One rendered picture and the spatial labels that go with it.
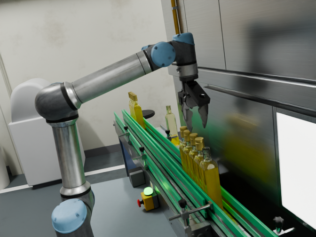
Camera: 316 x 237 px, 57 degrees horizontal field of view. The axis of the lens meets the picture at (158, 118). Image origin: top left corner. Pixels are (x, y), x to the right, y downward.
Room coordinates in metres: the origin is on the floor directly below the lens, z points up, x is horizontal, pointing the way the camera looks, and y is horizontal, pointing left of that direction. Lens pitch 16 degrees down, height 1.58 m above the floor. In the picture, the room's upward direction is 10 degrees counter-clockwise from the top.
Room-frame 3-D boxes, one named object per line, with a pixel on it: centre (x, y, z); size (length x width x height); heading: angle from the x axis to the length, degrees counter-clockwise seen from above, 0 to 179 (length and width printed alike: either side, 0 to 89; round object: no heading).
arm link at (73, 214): (0.89, 0.36, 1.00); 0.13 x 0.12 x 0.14; 4
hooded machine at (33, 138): (3.61, 1.42, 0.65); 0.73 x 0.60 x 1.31; 93
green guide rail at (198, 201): (1.79, 0.10, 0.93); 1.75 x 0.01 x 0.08; 14
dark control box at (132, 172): (1.57, 0.19, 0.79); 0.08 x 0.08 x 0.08; 14
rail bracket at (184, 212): (0.90, -0.06, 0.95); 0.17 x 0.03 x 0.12; 104
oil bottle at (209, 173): (1.00, -0.16, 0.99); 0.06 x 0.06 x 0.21; 14
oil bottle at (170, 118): (1.75, -0.08, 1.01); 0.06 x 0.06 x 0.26; 10
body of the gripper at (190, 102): (1.08, -0.14, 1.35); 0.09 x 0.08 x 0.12; 14
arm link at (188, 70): (1.08, -0.14, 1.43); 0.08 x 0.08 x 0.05
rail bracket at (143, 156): (1.47, 0.14, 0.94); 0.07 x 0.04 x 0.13; 104
